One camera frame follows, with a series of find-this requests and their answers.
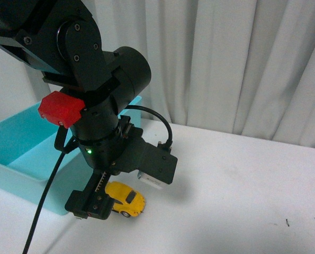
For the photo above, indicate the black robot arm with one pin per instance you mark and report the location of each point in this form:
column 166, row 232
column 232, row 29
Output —
column 62, row 40

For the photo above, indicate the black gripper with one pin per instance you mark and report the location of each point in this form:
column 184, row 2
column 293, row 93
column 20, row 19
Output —
column 121, row 152

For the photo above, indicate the turquoise storage box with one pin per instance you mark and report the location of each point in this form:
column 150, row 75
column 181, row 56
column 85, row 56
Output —
column 28, row 156

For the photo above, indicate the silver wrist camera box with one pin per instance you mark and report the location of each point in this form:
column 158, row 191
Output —
column 150, row 180

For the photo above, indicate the yellow beetle toy car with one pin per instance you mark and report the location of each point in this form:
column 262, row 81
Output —
column 127, row 201

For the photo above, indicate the white pleated curtain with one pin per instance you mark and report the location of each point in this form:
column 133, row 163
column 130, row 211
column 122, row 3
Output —
column 241, row 67

